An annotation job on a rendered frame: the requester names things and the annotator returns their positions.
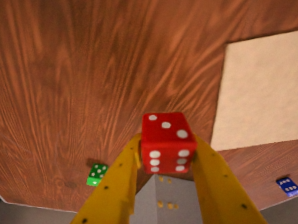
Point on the beige flat mat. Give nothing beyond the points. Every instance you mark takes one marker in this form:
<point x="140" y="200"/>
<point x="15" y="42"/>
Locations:
<point x="257" y="94"/>

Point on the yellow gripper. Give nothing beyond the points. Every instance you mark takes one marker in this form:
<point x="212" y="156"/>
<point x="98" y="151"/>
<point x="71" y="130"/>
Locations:
<point x="222" y="199"/>

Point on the green die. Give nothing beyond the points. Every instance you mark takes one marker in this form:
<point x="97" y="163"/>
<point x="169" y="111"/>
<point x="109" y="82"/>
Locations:
<point x="96" y="174"/>

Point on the blue die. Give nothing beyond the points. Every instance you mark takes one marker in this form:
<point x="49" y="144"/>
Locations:
<point x="289" y="186"/>

